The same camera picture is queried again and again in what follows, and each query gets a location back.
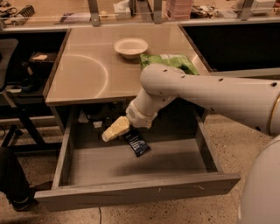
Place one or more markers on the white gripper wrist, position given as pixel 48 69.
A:
pixel 138 116

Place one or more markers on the dark blue rxbar wrapper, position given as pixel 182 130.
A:
pixel 136 143

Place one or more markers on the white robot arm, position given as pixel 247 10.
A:
pixel 252 102

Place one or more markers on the grey counter cabinet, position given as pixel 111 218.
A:
pixel 90 70

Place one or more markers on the grey open drawer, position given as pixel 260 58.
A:
pixel 181 163

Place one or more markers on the white paper bowl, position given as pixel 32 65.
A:
pixel 130 48

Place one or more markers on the green chip bag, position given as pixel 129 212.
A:
pixel 179 61

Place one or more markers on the black box with label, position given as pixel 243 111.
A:
pixel 40 60

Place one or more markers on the black office chair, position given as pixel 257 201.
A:
pixel 7 48

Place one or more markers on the white tissue box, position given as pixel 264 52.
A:
pixel 122 10

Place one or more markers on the dark object lower left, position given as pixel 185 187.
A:
pixel 13 182

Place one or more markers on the pink stacked trays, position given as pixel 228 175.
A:
pixel 178 9

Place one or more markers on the white device box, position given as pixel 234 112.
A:
pixel 262 6

